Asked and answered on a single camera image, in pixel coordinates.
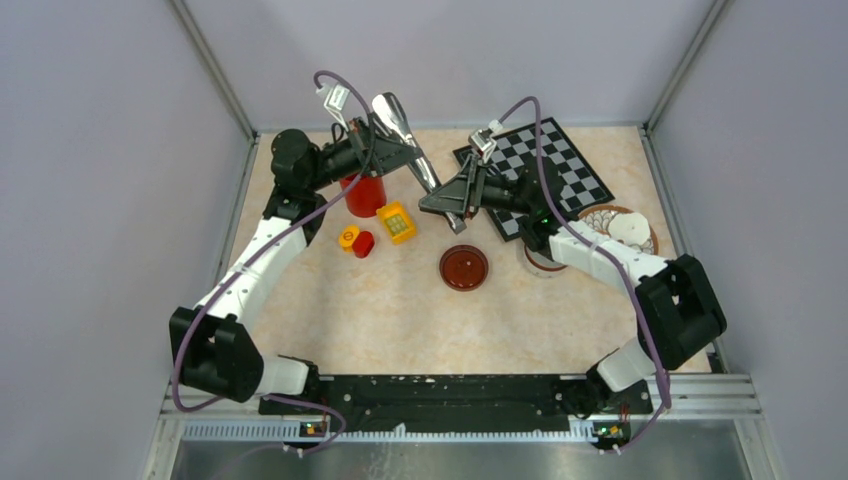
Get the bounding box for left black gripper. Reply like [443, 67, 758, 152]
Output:
[307, 116, 423, 192]

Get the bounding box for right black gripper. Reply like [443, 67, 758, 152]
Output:
[419, 155, 534, 221]

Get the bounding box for silver metal tongs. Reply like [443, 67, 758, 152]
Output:
[371, 92, 442, 194]

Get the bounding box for white round food slice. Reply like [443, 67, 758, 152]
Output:
[607, 212, 655, 253]

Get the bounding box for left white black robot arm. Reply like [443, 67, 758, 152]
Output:
[169, 115, 421, 414]

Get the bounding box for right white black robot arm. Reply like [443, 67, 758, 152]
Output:
[418, 157, 727, 412]

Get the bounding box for steel lunch box bowl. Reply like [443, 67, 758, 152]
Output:
[522, 246, 568, 278]

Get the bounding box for red cylindrical cup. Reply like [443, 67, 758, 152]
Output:
[344, 176, 387, 218]

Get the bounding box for yellow toy tray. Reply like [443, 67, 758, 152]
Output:
[376, 201, 417, 245]

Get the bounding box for brown round lid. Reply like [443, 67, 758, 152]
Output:
[438, 244, 489, 292]

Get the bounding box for yellow toy block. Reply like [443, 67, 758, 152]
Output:
[338, 225, 360, 252]

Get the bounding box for red toy block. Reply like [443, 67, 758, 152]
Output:
[351, 231, 375, 259]

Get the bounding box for black white chessboard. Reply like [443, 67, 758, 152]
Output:
[453, 118, 614, 241]

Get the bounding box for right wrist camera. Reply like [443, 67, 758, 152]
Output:
[468, 119, 503, 164]

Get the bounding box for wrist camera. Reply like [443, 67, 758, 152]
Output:
[316, 83, 350, 130]
[468, 119, 503, 164]

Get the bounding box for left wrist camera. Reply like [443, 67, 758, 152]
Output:
[316, 83, 350, 130]

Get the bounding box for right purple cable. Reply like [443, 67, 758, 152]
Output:
[493, 95, 673, 455]

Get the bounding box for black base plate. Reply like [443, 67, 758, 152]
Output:
[258, 374, 654, 433]

